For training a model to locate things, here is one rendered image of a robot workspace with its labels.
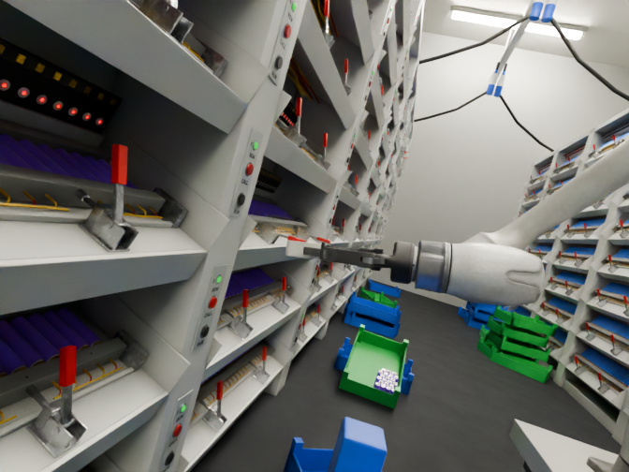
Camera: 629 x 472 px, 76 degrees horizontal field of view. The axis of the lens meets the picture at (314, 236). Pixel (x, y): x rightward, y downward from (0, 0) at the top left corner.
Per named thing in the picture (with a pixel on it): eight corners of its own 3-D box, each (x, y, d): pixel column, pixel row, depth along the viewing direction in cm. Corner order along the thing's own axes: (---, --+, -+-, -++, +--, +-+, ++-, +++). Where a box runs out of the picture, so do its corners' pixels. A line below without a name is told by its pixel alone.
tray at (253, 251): (310, 256, 121) (329, 230, 120) (221, 272, 62) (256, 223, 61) (259, 216, 124) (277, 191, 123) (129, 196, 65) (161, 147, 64)
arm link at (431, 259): (441, 290, 76) (409, 286, 78) (446, 243, 76) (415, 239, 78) (446, 297, 68) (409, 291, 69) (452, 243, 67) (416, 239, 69)
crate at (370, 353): (394, 409, 138) (401, 391, 135) (338, 388, 142) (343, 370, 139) (403, 355, 165) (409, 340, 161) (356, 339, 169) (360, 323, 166)
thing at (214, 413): (275, 377, 123) (301, 343, 121) (156, 507, 64) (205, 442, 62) (226, 334, 127) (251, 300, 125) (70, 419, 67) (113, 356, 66)
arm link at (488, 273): (446, 301, 67) (439, 295, 79) (550, 317, 63) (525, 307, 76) (454, 236, 67) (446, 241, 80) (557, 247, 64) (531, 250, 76)
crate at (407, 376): (407, 377, 173) (413, 360, 173) (408, 395, 154) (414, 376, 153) (341, 353, 180) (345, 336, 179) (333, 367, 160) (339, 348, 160)
